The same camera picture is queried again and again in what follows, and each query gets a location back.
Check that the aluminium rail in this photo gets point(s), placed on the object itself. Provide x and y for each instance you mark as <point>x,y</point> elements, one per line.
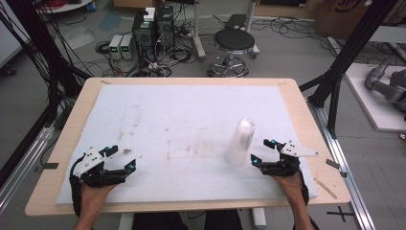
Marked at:
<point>25,163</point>
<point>344,179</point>

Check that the flat black box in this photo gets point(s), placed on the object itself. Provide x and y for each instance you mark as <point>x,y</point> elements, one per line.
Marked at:
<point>236,21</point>

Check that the white foam mat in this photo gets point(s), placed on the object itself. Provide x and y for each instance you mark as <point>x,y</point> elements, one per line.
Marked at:
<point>178,127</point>

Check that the stack of clear plastic cups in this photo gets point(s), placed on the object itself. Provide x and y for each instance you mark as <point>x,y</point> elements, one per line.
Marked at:
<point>240,143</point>

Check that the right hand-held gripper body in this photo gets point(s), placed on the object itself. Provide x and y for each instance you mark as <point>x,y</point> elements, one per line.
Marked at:
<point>287,159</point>

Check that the person's dark trousers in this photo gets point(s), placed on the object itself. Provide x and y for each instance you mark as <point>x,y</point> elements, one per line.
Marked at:
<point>159,222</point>

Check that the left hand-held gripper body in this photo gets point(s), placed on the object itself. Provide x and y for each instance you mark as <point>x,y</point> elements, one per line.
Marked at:
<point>95,177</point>

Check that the blue tape roll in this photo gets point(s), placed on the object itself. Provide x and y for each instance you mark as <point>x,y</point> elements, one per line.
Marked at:
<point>91,6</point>

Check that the small white box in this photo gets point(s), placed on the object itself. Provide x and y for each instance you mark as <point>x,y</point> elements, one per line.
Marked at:
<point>149,14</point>

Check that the white table leg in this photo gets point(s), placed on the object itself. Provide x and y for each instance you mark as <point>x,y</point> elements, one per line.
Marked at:
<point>127,222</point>
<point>259,218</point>

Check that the grey tape strip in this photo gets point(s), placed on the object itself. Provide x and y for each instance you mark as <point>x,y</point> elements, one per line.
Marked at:
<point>333,164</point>

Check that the black round stool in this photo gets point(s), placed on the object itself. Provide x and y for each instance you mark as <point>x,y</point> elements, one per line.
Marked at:
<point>234,40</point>

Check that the person's left hand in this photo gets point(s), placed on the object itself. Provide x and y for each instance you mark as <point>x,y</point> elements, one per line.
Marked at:
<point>94,196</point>

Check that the person's right hand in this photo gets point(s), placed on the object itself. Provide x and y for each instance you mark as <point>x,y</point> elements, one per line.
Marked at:
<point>288,187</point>

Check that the white floor board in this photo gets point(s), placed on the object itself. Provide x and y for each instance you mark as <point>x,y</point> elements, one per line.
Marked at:
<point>373,108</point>

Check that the cardboard box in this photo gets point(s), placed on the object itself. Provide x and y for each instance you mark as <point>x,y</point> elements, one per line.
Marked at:
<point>341,17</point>

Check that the thin wooden stick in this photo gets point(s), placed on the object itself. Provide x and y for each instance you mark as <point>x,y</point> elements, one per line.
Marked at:
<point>325,188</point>

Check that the black computer tower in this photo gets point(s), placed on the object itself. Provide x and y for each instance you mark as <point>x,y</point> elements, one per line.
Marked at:
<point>143,36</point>
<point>165,28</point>

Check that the grey metal stand leg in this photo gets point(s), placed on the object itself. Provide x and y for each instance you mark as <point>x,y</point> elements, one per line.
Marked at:
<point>252,19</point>
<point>198,35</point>

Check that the black metal frame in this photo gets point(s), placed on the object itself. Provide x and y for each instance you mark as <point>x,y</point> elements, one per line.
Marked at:
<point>48,57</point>
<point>348,54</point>

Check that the grey power supply unit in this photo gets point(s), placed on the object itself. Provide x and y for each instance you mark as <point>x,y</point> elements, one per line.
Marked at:
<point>126,47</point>
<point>115,47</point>

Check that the black tape strip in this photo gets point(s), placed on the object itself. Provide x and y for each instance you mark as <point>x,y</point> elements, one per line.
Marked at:
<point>51,165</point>

